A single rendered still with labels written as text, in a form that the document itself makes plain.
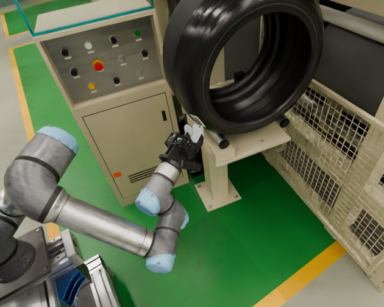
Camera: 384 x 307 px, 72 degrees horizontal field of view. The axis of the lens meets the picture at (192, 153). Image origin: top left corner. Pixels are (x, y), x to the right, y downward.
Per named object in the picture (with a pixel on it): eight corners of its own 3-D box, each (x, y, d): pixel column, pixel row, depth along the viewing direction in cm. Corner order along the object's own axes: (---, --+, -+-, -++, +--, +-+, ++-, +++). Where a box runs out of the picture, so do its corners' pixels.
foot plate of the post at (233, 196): (194, 185, 207) (194, 184, 206) (225, 173, 212) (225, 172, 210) (208, 212, 188) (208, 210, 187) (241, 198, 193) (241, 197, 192)
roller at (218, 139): (196, 96, 128) (199, 103, 131) (188, 100, 128) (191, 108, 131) (228, 139, 104) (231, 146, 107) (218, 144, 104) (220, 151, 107)
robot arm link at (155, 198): (144, 216, 81) (127, 200, 76) (162, 187, 86) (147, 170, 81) (162, 221, 75) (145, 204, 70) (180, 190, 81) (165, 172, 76)
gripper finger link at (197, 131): (202, 114, 90) (189, 134, 85) (209, 127, 93) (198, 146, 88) (195, 115, 92) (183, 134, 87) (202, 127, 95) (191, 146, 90)
